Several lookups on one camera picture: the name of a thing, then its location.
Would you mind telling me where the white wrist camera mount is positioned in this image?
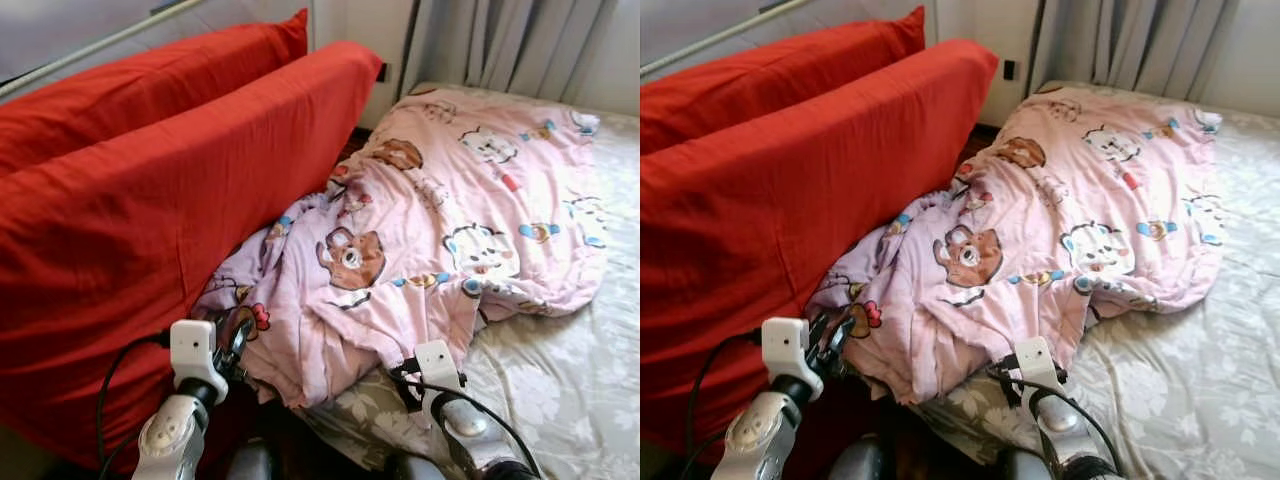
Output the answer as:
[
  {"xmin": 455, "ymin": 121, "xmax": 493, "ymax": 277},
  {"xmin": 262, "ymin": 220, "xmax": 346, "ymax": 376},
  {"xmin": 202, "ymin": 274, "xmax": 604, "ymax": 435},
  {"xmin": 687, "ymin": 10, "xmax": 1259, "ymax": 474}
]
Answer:
[
  {"xmin": 760, "ymin": 316, "xmax": 811, "ymax": 379},
  {"xmin": 168, "ymin": 319, "xmax": 218, "ymax": 381},
  {"xmin": 413, "ymin": 340, "xmax": 463, "ymax": 393},
  {"xmin": 1012, "ymin": 336, "xmax": 1061, "ymax": 391}
]

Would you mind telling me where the grey panel with pale rim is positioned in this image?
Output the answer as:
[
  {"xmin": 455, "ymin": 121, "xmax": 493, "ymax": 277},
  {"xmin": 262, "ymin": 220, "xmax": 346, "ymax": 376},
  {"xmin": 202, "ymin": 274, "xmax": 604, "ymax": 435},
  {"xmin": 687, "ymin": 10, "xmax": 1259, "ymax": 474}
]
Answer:
[
  {"xmin": 0, "ymin": 0, "xmax": 316, "ymax": 101},
  {"xmin": 640, "ymin": 0, "xmax": 936, "ymax": 81}
]

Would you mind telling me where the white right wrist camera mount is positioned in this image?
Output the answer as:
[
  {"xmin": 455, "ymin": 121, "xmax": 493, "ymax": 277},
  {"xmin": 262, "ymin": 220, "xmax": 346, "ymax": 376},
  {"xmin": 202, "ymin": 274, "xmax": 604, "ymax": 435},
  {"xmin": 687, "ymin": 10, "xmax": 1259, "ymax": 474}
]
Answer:
[
  {"xmin": 413, "ymin": 340, "xmax": 463, "ymax": 393},
  {"xmin": 1012, "ymin": 336, "xmax": 1061, "ymax": 391}
]

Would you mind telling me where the grey left robot leg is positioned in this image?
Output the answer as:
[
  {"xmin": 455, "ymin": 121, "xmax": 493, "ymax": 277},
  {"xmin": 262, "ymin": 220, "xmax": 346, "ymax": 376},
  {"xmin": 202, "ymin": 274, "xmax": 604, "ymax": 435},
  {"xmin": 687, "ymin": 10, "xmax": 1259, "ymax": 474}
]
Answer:
[
  {"xmin": 828, "ymin": 435, "xmax": 886, "ymax": 480},
  {"xmin": 228, "ymin": 440, "xmax": 279, "ymax": 480}
]

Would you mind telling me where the red fabric sofa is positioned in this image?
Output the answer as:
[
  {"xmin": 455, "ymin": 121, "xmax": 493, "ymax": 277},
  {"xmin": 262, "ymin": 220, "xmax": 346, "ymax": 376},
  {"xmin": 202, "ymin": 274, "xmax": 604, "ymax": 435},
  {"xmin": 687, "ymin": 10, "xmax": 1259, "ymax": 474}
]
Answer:
[
  {"xmin": 0, "ymin": 40, "xmax": 384, "ymax": 473},
  {"xmin": 640, "ymin": 38, "xmax": 1001, "ymax": 461}
]

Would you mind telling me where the long red cushion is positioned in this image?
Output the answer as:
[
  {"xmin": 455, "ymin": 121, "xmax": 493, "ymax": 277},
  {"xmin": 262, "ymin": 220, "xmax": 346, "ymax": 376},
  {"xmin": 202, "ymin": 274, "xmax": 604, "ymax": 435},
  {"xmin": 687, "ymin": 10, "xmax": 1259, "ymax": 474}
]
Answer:
[
  {"xmin": 640, "ymin": 8, "xmax": 928, "ymax": 156},
  {"xmin": 0, "ymin": 10, "xmax": 311, "ymax": 179}
]

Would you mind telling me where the grey curtain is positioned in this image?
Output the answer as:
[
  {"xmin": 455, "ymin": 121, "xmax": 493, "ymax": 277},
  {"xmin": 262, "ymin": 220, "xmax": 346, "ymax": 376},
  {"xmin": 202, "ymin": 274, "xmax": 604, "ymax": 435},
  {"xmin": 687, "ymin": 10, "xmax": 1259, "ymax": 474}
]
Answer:
[
  {"xmin": 398, "ymin": 0, "xmax": 621, "ymax": 99},
  {"xmin": 1028, "ymin": 0, "xmax": 1241, "ymax": 96}
]

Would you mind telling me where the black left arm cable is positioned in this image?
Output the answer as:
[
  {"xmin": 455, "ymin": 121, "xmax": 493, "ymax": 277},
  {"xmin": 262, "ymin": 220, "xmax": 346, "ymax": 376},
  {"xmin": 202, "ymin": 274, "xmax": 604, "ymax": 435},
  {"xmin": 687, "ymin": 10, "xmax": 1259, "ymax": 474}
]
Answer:
[
  {"xmin": 95, "ymin": 330, "xmax": 173, "ymax": 476},
  {"xmin": 682, "ymin": 328, "xmax": 766, "ymax": 480}
]

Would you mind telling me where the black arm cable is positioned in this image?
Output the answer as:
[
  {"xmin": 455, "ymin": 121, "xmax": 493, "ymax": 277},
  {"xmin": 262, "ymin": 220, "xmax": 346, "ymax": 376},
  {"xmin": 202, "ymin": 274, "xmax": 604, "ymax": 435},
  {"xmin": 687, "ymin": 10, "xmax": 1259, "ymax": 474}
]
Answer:
[
  {"xmin": 682, "ymin": 328, "xmax": 766, "ymax": 480},
  {"xmin": 988, "ymin": 355, "xmax": 1126, "ymax": 479},
  {"xmin": 95, "ymin": 330, "xmax": 173, "ymax": 476},
  {"xmin": 388, "ymin": 360, "xmax": 543, "ymax": 479}
]

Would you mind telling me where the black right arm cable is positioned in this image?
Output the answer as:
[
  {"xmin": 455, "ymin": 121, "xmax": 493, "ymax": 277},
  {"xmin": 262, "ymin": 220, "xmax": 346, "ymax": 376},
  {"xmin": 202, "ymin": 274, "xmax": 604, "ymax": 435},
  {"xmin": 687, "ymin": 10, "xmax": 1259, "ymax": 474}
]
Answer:
[
  {"xmin": 988, "ymin": 355, "xmax": 1126, "ymax": 479},
  {"xmin": 388, "ymin": 360, "xmax": 543, "ymax": 479}
]

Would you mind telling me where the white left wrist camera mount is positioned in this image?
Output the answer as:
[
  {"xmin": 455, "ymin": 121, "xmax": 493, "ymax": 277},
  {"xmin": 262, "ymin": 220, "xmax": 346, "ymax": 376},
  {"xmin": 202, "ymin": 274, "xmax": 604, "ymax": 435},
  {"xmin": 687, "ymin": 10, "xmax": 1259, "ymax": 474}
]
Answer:
[
  {"xmin": 760, "ymin": 316, "xmax": 811, "ymax": 379},
  {"xmin": 168, "ymin": 319, "xmax": 218, "ymax": 381}
]

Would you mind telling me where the pink cartoon blanket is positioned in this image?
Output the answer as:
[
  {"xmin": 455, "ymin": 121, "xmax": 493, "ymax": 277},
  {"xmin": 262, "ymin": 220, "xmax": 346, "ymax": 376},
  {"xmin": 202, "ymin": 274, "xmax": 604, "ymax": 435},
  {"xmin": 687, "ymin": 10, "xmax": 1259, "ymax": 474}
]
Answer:
[
  {"xmin": 190, "ymin": 85, "xmax": 609, "ymax": 411},
  {"xmin": 805, "ymin": 83, "xmax": 1226, "ymax": 406}
]

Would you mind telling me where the beige floral bed sheet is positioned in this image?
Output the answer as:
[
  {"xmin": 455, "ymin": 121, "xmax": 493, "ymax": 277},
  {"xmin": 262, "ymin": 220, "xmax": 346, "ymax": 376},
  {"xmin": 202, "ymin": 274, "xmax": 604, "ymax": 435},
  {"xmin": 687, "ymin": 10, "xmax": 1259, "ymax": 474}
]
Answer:
[
  {"xmin": 915, "ymin": 78, "xmax": 1280, "ymax": 480},
  {"xmin": 300, "ymin": 80, "xmax": 641, "ymax": 480}
]

